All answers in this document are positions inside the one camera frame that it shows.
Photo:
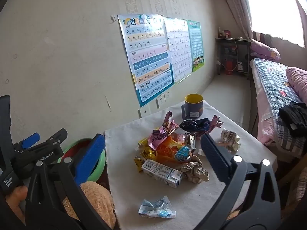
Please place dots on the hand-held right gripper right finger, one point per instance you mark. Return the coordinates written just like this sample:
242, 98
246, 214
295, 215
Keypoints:
215, 159

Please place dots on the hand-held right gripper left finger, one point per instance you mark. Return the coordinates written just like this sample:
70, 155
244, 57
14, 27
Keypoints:
92, 155

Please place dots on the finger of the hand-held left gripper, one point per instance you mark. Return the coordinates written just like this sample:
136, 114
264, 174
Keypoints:
57, 136
31, 140

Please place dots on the red bin with green rim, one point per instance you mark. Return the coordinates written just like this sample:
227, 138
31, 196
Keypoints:
72, 149

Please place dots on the brown paper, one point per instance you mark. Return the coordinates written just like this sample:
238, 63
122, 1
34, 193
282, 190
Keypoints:
195, 170

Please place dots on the yellow cardboard box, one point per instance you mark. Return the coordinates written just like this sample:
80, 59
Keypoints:
143, 142

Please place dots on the person's left hand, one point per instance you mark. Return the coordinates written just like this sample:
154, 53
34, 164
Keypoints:
15, 196

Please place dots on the beige candy wrapper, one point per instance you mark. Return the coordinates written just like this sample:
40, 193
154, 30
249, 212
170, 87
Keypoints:
229, 140

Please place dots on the small dark packet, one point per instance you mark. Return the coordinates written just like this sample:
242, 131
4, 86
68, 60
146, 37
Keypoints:
191, 140

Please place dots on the small purple wrapper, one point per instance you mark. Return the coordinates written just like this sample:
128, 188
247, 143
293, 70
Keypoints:
215, 122

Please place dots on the white cloth covered table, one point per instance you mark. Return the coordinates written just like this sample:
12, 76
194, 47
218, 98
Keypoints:
211, 201

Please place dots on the brown plush toy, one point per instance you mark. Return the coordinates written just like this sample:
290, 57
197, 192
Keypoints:
98, 203

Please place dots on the orange snack wrapper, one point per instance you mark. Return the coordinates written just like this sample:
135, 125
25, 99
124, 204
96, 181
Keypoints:
168, 152

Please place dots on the gold foil wrapper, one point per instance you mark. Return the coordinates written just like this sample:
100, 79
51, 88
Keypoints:
146, 153

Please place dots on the grey mug with yellow inside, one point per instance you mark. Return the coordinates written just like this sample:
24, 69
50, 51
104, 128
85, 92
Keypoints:
195, 106

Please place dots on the white and blue milk carton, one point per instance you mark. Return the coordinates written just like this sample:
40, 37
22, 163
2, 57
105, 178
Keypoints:
160, 172

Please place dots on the magenta printed wrapper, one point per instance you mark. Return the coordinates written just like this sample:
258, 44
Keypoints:
158, 139

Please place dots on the clear blue plastic wrapper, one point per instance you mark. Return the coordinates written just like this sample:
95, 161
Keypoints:
156, 207

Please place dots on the black garment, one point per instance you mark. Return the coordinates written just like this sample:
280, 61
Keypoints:
293, 117

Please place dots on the bed with plaid quilt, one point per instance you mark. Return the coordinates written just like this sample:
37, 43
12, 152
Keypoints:
271, 86

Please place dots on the red container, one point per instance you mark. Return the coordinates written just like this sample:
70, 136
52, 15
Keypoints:
229, 64

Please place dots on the white power adapter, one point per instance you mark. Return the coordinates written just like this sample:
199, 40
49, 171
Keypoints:
239, 66

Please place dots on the pink folded quilt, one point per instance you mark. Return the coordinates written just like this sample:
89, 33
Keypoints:
298, 83

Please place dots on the dark metal shelf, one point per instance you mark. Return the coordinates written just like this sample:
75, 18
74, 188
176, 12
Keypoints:
230, 40

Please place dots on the pink star print pillow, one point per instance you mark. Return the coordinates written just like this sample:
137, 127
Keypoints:
263, 49

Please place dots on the patterned curtain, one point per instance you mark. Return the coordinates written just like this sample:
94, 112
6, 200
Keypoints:
235, 7

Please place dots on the bright window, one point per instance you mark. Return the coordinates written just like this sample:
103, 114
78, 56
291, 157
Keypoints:
275, 7

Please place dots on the white wall socket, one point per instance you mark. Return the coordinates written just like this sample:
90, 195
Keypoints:
168, 94
160, 100

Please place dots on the blue bordered letter wall poster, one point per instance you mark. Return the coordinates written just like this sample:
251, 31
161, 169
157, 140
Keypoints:
146, 60

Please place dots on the white chart wall poster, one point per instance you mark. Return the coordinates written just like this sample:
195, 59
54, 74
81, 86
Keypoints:
178, 50

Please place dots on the green wall poster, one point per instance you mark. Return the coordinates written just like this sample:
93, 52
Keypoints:
196, 43

